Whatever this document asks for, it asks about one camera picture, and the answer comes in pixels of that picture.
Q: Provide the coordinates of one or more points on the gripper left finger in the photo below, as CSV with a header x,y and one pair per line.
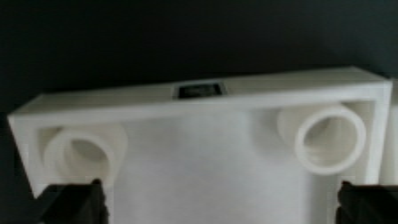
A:
x,y
75,204

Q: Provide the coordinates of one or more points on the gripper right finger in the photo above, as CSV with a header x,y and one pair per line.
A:
x,y
368,204

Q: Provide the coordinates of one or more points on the white square tabletop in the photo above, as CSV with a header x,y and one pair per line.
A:
x,y
219,151

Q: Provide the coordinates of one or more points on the white U-shaped fence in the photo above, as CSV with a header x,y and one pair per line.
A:
x,y
389,164

